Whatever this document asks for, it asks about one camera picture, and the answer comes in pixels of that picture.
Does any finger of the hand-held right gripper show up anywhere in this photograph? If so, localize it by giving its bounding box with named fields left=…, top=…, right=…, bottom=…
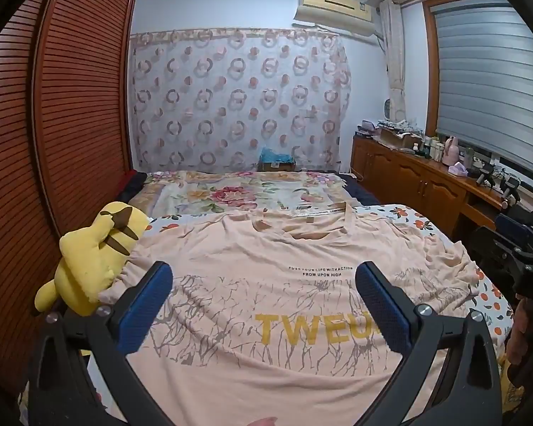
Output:
left=471, top=226, right=530, bottom=277
left=496, top=214, right=533, bottom=244

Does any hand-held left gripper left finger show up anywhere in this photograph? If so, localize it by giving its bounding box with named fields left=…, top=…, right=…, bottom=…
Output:
left=29, top=261, right=174, bottom=426

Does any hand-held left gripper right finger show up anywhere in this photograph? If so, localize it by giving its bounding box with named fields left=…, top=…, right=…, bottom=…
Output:
left=354, top=261, right=502, bottom=426

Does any pink printed t-shirt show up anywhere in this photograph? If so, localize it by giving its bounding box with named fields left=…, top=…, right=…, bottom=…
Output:
left=100, top=202, right=487, bottom=426

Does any person's right hand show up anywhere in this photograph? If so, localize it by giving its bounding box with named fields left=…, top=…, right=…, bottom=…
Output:
left=506, top=296, right=533, bottom=365

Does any black tripod gadget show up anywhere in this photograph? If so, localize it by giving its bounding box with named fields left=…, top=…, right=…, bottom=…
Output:
left=476, top=163, right=498, bottom=186
left=501, top=176, right=521, bottom=207

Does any yellow plush toy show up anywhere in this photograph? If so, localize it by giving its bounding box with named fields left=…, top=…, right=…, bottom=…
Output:
left=34, top=201, right=149, bottom=317

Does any orange fruit print bed sheet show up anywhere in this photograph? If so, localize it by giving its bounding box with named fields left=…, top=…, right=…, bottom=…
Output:
left=142, top=204, right=516, bottom=365

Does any pink kettle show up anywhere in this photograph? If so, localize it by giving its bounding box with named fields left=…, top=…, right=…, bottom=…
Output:
left=444, top=136, right=462, bottom=163

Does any yellow patterned cloth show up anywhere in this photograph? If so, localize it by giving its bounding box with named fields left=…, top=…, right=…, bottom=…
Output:
left=500, top=355, right=526, bottom=413

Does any wooden sideboard cabinet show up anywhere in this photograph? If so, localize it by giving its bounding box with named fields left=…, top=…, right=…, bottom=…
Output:
left=351, top=135, right=516, bottom=240

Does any dark blue mattress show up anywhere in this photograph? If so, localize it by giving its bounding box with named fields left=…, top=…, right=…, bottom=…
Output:
left=338, top=172, right=383, bottom=207

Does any floral blanket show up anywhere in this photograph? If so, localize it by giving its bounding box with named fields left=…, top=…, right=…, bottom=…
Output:
left=129, top=171, right=360, bottom=220

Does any cardboard box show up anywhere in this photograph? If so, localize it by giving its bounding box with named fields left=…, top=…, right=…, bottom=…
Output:
left=379, top=129, right=420, bottom=151

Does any grey window blind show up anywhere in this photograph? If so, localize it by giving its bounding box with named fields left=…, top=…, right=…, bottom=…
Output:
left=433, top=0, right=533, bottom=166

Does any cream lace curtain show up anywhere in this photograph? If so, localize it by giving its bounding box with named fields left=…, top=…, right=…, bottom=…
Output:
left=379, top=0, right=407, bottom=120

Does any beige air conditioner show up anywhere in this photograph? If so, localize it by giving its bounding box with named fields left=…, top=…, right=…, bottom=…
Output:
left=293, top=0, right=383, bottom=37

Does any ring patterned sheer curtain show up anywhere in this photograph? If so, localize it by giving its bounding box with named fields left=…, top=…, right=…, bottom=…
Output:
left=129, top=28, right=352, bottom=174

